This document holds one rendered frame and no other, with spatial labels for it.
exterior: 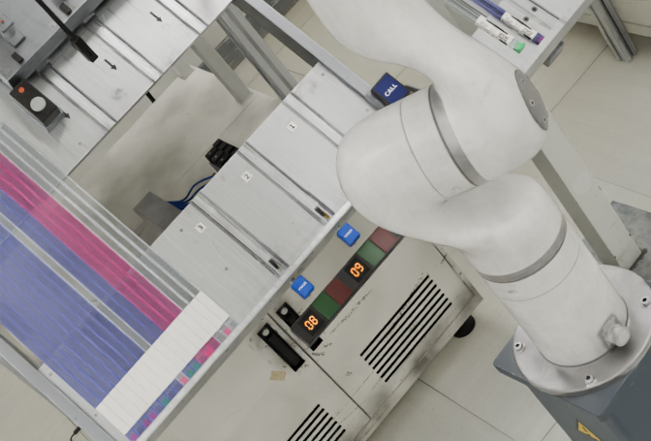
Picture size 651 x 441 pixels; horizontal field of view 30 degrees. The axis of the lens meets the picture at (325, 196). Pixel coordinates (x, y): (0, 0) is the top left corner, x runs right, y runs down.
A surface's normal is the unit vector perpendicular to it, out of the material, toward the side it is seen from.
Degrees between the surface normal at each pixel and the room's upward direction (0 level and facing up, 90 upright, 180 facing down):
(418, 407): 0
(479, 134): 68
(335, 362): 90
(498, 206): 26
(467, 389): 0
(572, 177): 90
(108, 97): 45
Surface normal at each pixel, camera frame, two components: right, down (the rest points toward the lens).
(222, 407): 0.54, 0.26
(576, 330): 0.14, 0.60
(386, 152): -0.45, -0.09
